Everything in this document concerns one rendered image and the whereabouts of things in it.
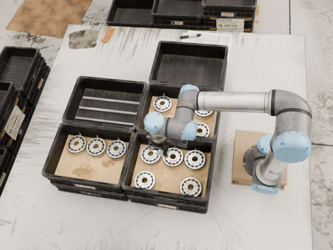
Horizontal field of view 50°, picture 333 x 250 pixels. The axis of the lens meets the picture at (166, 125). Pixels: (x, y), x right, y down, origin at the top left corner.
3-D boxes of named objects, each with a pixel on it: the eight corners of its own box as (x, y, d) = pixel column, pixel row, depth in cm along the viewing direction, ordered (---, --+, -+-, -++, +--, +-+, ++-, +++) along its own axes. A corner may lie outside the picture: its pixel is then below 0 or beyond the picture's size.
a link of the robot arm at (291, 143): (278, 168, 164) (317, 111, 115) (275, 200, 158) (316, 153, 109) (251, 163, 166) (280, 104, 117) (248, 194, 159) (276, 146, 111)
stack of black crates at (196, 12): (205, 21, 316) (205, -11, 287) (201, 46, 302) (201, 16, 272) (161, 19, 323) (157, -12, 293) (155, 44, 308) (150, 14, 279)
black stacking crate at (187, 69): (227, 59, 208) (228, 46, 198) (221, 101, 194) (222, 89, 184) (161, 54, 215) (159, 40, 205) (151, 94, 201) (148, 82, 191)
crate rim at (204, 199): (215, 143, 171) (215, 140, 169) (207, 203, 157) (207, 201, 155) (136, 133, 179) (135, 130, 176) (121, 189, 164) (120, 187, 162)
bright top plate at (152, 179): (157, 173, 172) (157, 173, 171) (151, 193, 167) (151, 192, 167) (138, 169, 174) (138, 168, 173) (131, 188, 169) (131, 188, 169)
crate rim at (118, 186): (136, 133, 179) (135, 130, 176) (121, 189, 164) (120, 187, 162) (62, 123, 186) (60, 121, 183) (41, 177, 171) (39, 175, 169)
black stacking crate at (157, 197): (214, 151, 180) (215, 141, 170) (206, 208, 166) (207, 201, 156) (139, 142, 187) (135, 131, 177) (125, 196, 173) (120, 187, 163)
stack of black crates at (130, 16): (161, 19, 323) (158, -2, 303) (155, 44, 308) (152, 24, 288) (119, 17, 329) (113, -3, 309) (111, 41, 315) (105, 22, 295)
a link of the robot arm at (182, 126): (199, 109, 131) (170, 105, 133) (194, 136, 126) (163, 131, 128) (199, 119, 138) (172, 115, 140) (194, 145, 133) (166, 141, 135)
